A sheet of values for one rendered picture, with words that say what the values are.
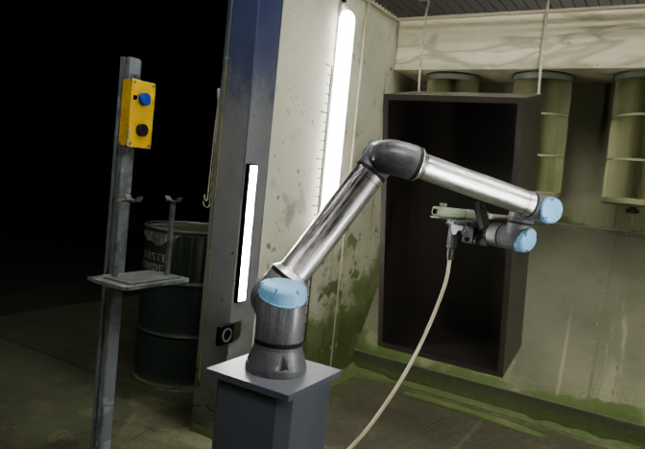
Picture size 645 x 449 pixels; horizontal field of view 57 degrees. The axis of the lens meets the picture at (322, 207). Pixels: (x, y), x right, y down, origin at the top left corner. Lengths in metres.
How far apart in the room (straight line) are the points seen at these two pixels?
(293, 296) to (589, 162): 2.60
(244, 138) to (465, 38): 1.70
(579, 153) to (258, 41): 2.18
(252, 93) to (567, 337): 2.21
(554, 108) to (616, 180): 0.54
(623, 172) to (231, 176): 2.09
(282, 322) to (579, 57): 2.45
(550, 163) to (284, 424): 2.42
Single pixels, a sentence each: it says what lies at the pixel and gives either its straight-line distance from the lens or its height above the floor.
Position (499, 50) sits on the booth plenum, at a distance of 3.76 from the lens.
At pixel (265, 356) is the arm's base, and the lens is 1.83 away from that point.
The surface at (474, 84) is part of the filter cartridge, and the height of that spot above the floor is 1.92.
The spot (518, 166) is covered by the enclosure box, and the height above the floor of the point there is 1.37.
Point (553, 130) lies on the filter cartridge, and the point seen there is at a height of 1.64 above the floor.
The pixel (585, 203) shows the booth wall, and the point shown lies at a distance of 4.00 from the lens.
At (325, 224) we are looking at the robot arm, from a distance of 1.98.
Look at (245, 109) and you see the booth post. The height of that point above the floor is 1.51.
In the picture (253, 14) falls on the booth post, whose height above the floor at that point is 1.93.
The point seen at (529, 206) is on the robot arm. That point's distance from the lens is 2.11.
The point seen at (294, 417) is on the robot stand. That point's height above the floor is 0.56.
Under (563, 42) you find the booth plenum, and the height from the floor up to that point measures 2.12.
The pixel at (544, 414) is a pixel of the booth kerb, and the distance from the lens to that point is 3.60.
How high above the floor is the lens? 1.25
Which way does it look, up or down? 3 degrees down
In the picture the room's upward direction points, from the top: 6 degrees clockwise
